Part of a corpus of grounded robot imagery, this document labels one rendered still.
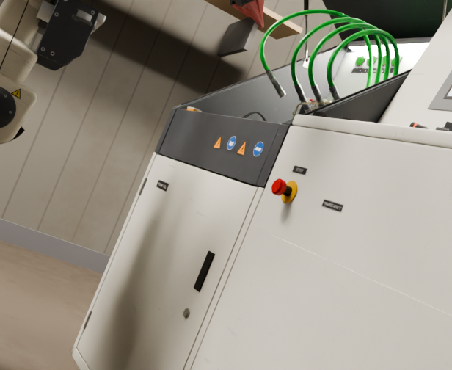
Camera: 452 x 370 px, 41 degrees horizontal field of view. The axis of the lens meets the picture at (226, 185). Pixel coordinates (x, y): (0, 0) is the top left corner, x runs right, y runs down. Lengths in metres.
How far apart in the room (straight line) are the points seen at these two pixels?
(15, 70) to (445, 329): 1.12
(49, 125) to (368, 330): 3.02
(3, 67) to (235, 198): 0.64
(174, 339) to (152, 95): 2.57
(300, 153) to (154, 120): 2.64
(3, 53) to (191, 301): 0.75
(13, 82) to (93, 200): 2.38
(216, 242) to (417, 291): 0.63
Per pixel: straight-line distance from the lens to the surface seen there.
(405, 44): 2.08
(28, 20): 1.62
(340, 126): 1.27
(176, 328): 1.54
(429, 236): 1.02
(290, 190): 1.30
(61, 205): 3.86
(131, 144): 3.89
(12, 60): 1.56
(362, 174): 1.17
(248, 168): 1.48
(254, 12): 1.67
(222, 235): 1.47
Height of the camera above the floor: 0.73
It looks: 1 degrees up
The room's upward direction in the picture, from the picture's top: 22 degrees clockwise
